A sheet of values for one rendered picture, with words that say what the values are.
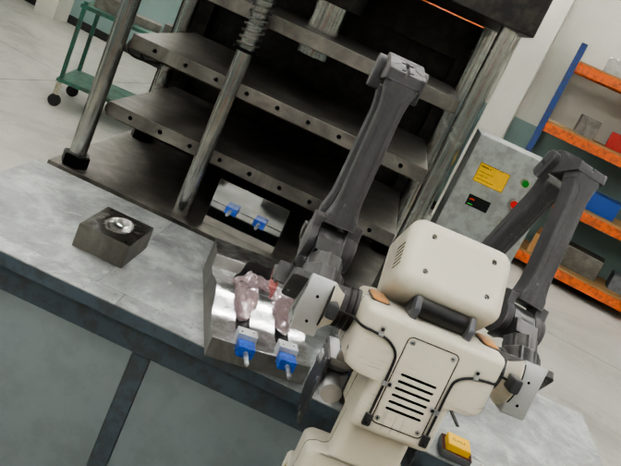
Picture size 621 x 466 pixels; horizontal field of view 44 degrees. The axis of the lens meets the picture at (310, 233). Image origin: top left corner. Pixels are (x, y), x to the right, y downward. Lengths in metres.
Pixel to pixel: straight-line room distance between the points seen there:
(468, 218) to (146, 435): 1.31
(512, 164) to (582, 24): 5.91
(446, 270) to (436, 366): 0.17
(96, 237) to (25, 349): 0.35
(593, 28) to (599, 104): 0.76
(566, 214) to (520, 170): 1.02
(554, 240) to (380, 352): 0.49
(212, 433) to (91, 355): 0.37
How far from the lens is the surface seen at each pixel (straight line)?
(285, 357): 1.88
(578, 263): 8.16
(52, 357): 2.15
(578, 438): 2.56
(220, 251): 2.20
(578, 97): 8.51
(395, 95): 1.51
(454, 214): 2.72
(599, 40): 8.53
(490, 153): 2.68
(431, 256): 1.40
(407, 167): 2.62
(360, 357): 1.38
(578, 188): 1.71
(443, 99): 2.62
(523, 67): 8.23
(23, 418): 2.27
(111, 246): 2.14
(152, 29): 6.35
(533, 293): 1.65
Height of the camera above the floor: 1.69
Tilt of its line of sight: 17 degrees down
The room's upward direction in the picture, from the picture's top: 25 degrees clockwise
